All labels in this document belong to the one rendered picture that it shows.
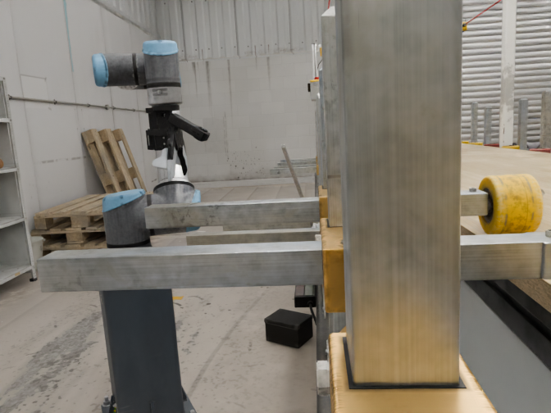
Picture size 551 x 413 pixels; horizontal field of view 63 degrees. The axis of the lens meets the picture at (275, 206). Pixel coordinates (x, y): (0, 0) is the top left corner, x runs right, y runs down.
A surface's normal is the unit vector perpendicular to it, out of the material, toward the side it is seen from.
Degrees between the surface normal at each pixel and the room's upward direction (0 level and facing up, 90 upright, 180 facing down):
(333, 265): 90
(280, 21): 90
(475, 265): 90
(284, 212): 90
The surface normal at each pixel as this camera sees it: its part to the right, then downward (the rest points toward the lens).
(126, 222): 0.23, 0.15
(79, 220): 0.00, 0.17
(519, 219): -0.07, 0.41
